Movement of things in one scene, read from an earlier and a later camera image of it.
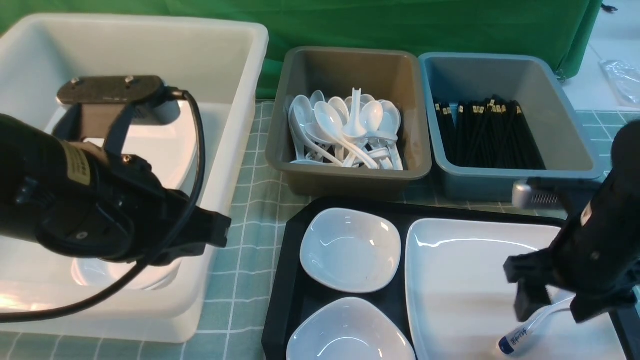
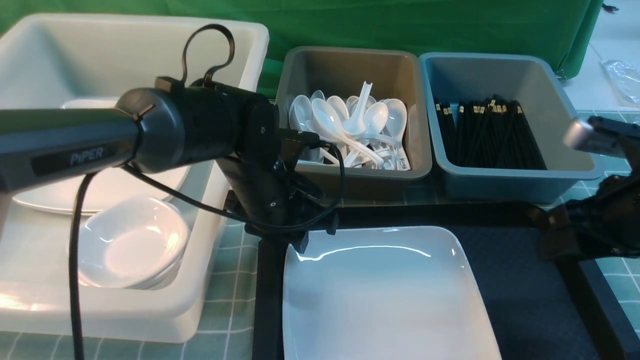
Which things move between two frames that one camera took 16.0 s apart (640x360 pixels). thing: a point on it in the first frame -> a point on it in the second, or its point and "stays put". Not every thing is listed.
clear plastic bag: x=624 y=78 stays put
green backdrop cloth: x=556 y=30 stays put
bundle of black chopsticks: x=495 y=135 stays put
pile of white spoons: x=358 y=132 stays put
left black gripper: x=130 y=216 -> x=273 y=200
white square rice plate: x=461 y=305 -> x=384 y=293
